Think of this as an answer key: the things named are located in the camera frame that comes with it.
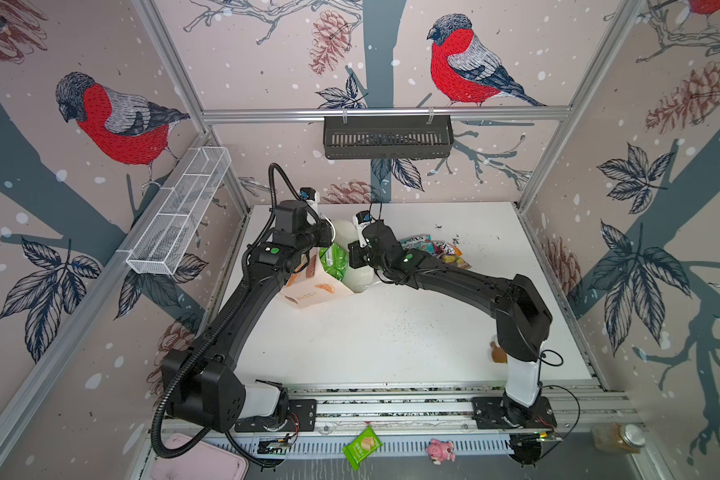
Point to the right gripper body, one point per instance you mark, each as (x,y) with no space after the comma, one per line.
(367,255)

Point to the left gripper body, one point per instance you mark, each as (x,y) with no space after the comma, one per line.
(314,236)

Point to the teal Fox's candy bag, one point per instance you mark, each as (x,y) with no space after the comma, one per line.
(419,242)

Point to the green snack packet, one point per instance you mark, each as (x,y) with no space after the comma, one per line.
(334,261)
(360,448)

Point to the beige paper bag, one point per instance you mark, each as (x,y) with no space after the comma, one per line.
(313,286)

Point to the orange Fox's candy bag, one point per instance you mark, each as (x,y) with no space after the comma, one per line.
(450,254)

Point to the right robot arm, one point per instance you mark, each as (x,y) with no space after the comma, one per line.
(522,318)

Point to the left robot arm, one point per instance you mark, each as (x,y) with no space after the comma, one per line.
(200,383)

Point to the black hanging metal shelf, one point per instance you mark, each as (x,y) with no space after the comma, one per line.
(419,137)

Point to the brown white plush toy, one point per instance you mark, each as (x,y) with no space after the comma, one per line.
(498,355)

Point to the pink pig toy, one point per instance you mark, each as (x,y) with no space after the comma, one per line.
(441,451)

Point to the pink tray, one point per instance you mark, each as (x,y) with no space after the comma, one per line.
(203,462)

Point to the glass jar with lid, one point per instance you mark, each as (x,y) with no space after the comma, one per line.
(617,438)

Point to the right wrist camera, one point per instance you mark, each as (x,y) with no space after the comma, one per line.
(360,221)

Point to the aluminium horizontal frame bar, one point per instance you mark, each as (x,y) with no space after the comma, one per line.
(500,113)

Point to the white wire mesh basket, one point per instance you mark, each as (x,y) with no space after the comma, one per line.
(169,233)

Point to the aluminium rail frame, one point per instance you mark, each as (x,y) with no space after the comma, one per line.
(407,417)

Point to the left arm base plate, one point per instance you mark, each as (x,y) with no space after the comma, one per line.
(298,416)

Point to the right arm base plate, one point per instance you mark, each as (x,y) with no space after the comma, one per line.
(503,413)

